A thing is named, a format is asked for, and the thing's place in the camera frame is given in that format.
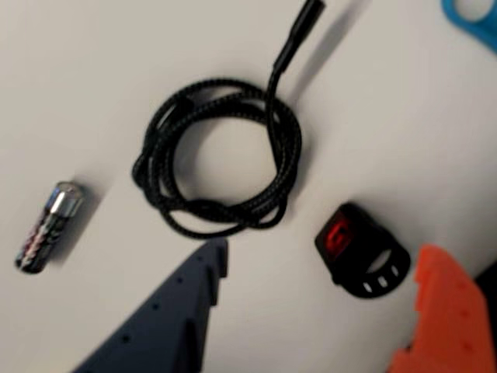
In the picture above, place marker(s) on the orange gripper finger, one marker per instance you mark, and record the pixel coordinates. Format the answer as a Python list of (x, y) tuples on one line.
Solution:
[(450, 318)]

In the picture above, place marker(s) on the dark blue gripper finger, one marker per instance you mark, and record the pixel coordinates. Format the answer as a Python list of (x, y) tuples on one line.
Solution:
[(167, 318)]

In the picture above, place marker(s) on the black red bike light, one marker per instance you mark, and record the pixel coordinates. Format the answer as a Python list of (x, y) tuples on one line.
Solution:
[(338, 237)]

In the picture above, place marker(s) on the black AA battery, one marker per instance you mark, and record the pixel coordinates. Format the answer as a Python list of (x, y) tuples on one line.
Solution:
[(46, 229)]

